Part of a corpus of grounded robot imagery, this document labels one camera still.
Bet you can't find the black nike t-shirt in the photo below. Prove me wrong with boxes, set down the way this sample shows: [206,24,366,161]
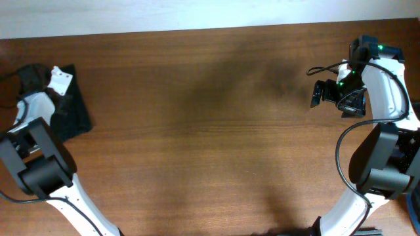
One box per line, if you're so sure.
[46,64,93,142]

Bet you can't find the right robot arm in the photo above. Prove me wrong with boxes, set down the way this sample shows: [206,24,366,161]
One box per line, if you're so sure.
[306,35,419,235]

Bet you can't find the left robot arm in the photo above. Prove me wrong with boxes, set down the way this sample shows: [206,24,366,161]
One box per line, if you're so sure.
[1,64,122,236]

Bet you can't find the blue denim jeans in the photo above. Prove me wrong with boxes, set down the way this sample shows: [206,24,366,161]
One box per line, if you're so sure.
[405,102,420,235]

